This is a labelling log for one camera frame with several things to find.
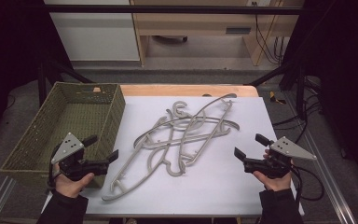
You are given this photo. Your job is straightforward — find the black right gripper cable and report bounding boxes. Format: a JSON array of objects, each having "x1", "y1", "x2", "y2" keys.
[{"x1": 287, "y1": 164, "x2": 325, "y2": 216}]

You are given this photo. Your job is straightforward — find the black stand legs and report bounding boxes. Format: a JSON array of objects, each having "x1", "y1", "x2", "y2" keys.
[
  {"x1": 247, "y1": 60, "x2": 310, "y2": 120},
  {"x1": 36, "y1": 57, "x2": 92, "y2": 106}
]

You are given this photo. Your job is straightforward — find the yellow and black tool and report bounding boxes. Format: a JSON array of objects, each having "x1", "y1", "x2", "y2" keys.
[{"x1": 268, "y1": 91, "x2": 287, "y2": 105}]

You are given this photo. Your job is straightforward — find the white table mat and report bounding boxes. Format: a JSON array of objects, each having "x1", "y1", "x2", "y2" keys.
[{"x1": 41, "y1": 95, "x2": 306, "y2": 217}]

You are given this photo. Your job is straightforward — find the person's right hand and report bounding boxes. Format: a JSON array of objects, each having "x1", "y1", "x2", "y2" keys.
[{"x1": 253, "y1": 173, "x2": 293, "y2": 192}]

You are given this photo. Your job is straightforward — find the black horizontal frame bar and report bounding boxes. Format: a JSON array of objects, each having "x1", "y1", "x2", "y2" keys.
[{"x1": 43, "y1": 4, "x2": 306, "y2": 15}]

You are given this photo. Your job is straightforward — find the black floor cables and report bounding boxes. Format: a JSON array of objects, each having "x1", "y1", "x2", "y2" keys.
[{"x1": 272, "y1": 76, "x2": 324, "y2": 146}]

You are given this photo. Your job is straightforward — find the black hanging cables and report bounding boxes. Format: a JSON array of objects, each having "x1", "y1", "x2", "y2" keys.
[{"x1": 251, "y1": 1, "x2": 285, "y2": 65}]

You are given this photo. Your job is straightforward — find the person's left hand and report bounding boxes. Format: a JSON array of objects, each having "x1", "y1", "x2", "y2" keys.
[{"x1": 53, "y1": 164, "x2": 96, "y2": 199}]

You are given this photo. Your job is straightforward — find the white cabinet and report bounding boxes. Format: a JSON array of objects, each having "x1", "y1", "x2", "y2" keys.
[{"x1": 43, "y1": 0, "x2": 141, "y2": 62}]

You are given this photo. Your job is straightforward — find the black curtain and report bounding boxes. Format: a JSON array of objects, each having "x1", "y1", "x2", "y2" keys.
[
  {"x1": 281, "y1": 0, "x2": 358, "y2": 190},
  {"x1": 0, "y1": 0, "x2": 73, "y2": 150}
]

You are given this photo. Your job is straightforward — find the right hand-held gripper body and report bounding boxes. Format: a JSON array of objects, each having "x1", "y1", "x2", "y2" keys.
[{"x1": 243, "y1": 135, "x2": 318, "y2": 180}]

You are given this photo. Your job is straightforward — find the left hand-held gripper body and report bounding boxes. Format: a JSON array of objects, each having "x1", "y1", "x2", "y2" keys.
[{"x1": 50, "y1": 132, "x2": 110, "y2": 182}]

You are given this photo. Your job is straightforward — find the light wooden desk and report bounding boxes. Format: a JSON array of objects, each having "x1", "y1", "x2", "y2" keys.
[{"x1": 130, "y1": 0, "x2": 296, "y2": 67}]

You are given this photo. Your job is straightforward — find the olive green woven basket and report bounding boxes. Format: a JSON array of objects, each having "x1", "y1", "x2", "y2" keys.
[{"x1": 0, "y1": 81, "x2": 127, "y2": 189}]

